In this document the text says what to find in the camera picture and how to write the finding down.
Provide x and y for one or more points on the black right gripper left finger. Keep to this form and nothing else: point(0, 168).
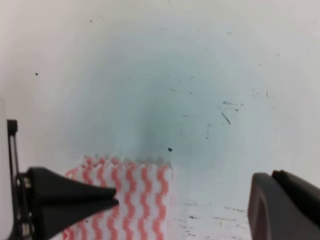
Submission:
point(272, 215)

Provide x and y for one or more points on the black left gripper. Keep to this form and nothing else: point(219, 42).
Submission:
point(70, 201)

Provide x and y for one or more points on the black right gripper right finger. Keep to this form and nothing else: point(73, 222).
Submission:
point(304, 195)

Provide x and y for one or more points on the pink white wavy towel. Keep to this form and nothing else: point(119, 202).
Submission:
point(144, 194)

